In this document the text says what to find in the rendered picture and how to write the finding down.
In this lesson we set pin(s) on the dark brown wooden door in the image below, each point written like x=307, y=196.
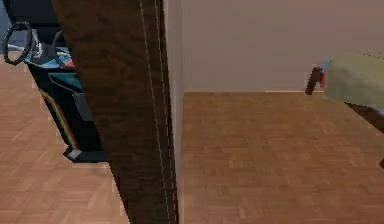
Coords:
x=120, y=100

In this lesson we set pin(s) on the black arcade driving machine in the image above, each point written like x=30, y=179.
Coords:
x=63, y=93

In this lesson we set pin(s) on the pale green bed cover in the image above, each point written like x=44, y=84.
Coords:
x=356, y=80

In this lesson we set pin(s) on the brown wooden bed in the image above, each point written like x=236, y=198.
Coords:
x=366, y=113

